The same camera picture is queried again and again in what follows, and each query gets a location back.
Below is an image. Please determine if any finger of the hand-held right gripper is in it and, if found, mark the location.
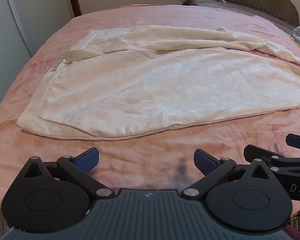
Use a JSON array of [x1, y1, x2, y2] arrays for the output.
[[243, 144, 300, 180], [286, 134, 300, 153]]

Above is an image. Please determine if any grey pillow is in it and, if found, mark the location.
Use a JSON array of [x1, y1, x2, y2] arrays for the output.
[[182, 0, 298, 32]]

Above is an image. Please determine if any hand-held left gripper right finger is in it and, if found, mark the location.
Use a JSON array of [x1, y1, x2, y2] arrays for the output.
[[181, 149, 270, 202]]

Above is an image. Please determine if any cream white blanket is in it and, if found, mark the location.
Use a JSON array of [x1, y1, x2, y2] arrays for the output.
[[16, 24, 300, 140]]

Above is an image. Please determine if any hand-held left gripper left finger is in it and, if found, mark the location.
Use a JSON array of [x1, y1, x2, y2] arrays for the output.
[[23, 147, 115, 201]]

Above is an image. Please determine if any white wardrobe door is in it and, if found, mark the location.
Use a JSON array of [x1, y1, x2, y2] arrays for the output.
[[0, 0, 75, 120]]

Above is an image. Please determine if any pink blanket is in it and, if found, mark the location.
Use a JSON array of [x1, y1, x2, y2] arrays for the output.
[[0, 4, 300, 208]]

